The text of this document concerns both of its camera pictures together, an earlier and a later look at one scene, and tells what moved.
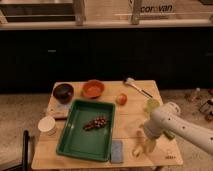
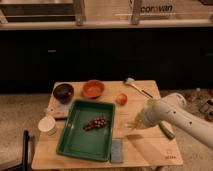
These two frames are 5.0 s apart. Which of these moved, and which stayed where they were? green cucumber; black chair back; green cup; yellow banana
Moved: yellow banana
Stayed: green cup; black chair back; green cucumber
